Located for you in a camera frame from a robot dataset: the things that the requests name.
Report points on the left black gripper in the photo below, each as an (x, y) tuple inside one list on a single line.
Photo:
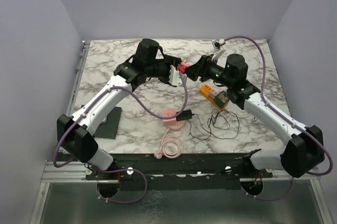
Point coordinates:
[(169, 61)]

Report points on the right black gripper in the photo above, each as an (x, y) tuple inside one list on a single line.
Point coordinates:
[(200, 68)]

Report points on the coral pink square charger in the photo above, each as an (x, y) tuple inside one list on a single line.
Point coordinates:
[(182, 66)]

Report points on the orange power strip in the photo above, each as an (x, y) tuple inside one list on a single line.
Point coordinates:
[(204, 91)]

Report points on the dusty pink small charger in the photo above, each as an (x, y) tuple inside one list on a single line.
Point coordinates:
[(213, 93)]

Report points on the green cube socket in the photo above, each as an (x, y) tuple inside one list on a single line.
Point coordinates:
[(221, 99)]

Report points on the black power adapter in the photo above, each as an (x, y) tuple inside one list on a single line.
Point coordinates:
[(185, 115)]

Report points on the pink cube socket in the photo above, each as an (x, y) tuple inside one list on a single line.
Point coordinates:
[(166, 114)]

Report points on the pink round power hub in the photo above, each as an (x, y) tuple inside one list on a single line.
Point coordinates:
[(174, 125)]

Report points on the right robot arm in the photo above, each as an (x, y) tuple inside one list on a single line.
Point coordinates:
[(302, 151)]

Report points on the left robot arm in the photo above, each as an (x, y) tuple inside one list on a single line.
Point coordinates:
[(75, 132)]

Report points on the grey white rectangular box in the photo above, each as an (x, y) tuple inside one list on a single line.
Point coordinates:
[(104, 118)]

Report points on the black foam mat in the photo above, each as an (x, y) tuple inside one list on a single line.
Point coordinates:
[(109, 127)]

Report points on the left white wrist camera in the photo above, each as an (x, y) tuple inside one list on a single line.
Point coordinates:
[(176, 78)]

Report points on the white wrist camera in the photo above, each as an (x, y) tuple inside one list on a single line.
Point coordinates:
[(219, 49), (176, 78)]

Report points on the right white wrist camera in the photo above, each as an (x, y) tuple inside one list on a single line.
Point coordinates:
[(219, 49)]

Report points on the black mounting base rail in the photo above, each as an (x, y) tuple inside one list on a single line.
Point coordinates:
[(229, 171)]

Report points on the aluminium frame rail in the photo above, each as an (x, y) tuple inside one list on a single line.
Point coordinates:
[(65, 196)]

